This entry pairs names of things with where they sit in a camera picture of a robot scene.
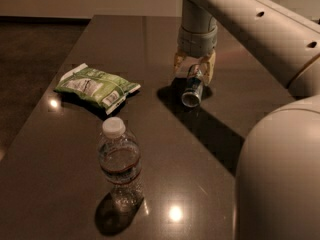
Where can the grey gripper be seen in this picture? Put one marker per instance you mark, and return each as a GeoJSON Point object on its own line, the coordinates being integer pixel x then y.
{"type": "Point", "coordinates": [196, 43]}

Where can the silver blue redbull can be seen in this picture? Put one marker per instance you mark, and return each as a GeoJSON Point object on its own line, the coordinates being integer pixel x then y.
{"type": "Point", "coordinates": [192, 95]}

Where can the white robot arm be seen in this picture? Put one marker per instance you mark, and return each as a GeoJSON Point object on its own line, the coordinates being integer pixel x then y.
{"type": "Point", "coordinates": [277, 180]}

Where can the green chip bag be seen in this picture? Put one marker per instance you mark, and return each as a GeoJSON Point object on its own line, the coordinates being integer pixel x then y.
{"type": "Point", "coordinates": [104, 90]}

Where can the clear plastic water bottle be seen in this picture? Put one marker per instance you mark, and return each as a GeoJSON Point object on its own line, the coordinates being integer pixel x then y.
{"type": "Point", "coordinates": [120, 161]}

